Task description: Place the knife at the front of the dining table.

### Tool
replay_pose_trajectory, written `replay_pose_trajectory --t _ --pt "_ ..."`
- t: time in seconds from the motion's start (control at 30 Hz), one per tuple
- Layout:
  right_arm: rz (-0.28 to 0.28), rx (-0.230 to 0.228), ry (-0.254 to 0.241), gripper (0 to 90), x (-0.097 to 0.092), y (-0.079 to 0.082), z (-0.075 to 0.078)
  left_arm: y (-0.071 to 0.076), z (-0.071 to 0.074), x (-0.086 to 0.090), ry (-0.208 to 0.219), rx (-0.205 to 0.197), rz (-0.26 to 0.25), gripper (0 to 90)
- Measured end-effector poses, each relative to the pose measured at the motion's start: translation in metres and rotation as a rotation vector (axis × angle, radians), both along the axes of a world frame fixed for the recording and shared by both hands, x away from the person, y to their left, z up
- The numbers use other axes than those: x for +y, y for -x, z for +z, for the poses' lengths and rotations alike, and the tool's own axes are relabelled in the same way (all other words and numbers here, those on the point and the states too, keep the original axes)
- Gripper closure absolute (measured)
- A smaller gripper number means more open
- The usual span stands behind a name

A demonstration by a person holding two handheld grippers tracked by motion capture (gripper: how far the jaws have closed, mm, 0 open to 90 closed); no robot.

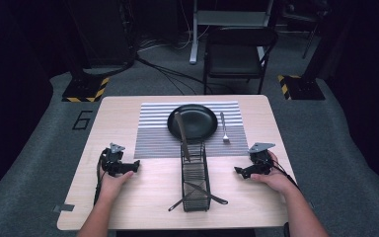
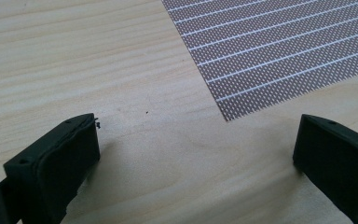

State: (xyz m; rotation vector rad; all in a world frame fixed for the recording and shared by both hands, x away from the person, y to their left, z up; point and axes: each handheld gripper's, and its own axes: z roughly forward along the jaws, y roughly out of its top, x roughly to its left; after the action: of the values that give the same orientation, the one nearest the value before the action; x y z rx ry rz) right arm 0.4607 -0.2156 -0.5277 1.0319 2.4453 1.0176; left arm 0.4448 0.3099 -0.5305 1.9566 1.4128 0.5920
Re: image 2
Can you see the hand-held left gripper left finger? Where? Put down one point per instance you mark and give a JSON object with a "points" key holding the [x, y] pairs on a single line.
{"points": [[51, 169]]}

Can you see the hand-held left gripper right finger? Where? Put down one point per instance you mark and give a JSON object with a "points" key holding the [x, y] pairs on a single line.
{"points": [[338, 161]]}

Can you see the brown woven striped placemat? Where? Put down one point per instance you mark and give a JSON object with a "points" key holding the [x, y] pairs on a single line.
{"points": [[276, 46]]}

